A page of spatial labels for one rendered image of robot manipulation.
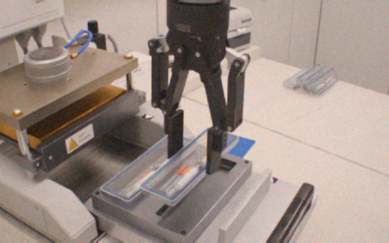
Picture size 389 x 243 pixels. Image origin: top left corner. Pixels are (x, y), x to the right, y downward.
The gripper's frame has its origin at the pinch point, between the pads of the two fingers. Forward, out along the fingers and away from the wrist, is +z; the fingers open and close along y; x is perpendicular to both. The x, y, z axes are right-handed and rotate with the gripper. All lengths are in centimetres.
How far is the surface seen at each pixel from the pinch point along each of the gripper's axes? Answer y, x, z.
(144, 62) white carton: -56, 61, 21
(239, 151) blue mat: -13, 46, 32
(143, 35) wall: -74, 84, 21
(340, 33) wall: -29, 251, 54
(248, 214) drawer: 9.3, -0.3, 8.5
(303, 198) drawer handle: 15.6, 3.4, 5.4
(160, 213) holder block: -1.1, -6.8, 8.4
